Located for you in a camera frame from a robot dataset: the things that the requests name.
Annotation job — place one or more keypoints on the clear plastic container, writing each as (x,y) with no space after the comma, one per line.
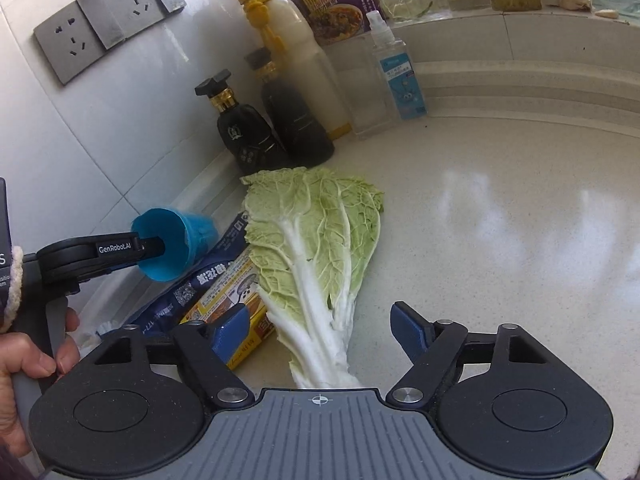
(367,105)

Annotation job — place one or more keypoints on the purple instant noodle cup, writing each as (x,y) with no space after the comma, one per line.
(335,5)

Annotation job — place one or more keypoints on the person's left hand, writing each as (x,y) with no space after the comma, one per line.
(25,375)

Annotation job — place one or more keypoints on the blue plastic cup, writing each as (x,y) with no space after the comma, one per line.
(185,240)

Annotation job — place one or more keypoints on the dark soy sauce bottle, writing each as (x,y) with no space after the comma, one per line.
(300,125)

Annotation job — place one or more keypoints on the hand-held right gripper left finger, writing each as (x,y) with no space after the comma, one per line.
(231,329)

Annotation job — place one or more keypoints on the garlic clove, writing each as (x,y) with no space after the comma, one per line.
(606,14)

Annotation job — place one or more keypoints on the grey wall socket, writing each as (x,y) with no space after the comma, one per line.
(127,7)
(67,42)

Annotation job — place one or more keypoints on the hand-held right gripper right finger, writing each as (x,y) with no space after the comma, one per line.
(407,331)

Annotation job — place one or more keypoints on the yellow printed cardboard box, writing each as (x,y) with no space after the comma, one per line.
(235,290)

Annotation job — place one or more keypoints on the black squat bottle gold neck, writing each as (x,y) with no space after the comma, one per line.
(245,135)

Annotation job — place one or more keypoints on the napa cabbage leaf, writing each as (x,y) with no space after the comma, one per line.
(310,240)

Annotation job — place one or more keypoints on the clear spray bottle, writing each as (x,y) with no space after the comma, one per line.
(397,75)

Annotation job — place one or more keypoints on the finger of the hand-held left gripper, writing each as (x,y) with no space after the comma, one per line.
(115,252)

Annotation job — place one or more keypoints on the dark blue snack packet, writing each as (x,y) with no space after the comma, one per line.
(170,300)

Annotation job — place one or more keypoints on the white bottle yellow cap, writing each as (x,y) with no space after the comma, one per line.
(295,45)

